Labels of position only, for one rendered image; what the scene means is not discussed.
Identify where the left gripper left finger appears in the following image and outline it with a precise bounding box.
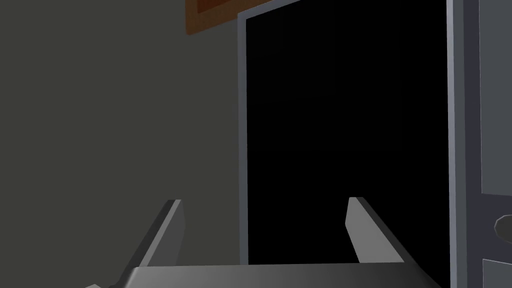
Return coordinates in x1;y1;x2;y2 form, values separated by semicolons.
135;198;187;268

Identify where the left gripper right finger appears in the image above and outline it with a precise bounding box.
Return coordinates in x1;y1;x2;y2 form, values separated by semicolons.
344;196;419;264

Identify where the grey door leaf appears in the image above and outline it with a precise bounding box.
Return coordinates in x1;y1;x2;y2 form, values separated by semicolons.
446;0;512;288

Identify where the grey door handle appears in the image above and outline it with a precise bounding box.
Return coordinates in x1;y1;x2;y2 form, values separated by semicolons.
493;214;512;243

